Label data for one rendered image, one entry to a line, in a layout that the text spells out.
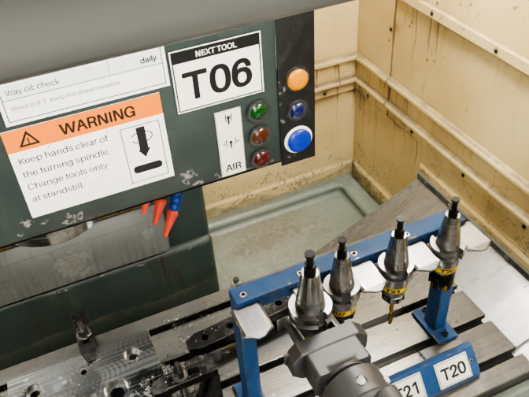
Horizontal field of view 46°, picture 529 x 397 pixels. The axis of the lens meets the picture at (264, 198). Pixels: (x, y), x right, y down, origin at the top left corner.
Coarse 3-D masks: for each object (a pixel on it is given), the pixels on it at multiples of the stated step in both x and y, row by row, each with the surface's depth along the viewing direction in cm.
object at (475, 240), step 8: (464, 224) 118; (472, 224) 117; (464, 232) 116; (472, 232) 116; (480, 232) 116; (464, 240) 114; (472, 240) 114; (480, 240) 114; (488, 240) 114; (472, 248) 113; (480, 248) 113
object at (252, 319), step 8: (248, 304) 105; (256, 304) 105; (232, 312) 104; (240, 312) 104; (248, 312) 104; (256, 312) 104; (264, 312) 104; (240, 320) 103; (248, 320) 103; (256, 320) 103; (264, 320) 102; (240, 328) 102; (248, 328) 101; (256, 328) 101; (264, 328) 101; (248, 336) 100; (256, 336) 100; (264, 336) 100
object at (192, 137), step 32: (224, 32) 62; (128, 96) 61; (160, 96) 63; (256, 96) 68; (0, 128) 58; (192, 128) 67; (0, 160) 60; (192, 160) 69; (0, 192) 62; (128, 192) 68; (160, 192) 70; (0, 224) 64; (32, 224) 65; (64, 224) 67
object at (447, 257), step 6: (432, 240) 113; (462, 240) 113; (432, 246) 112; (462, 246) 112; (438, 252) 111; (444, 252) 111; (450, 252) 111; (456, 252) 112; (462, 252) 112; (444, 258) 112; (450, 258) 111; (456, 258) 113; (462, 258) 113; (444, 264) 112; (450, 264) 112
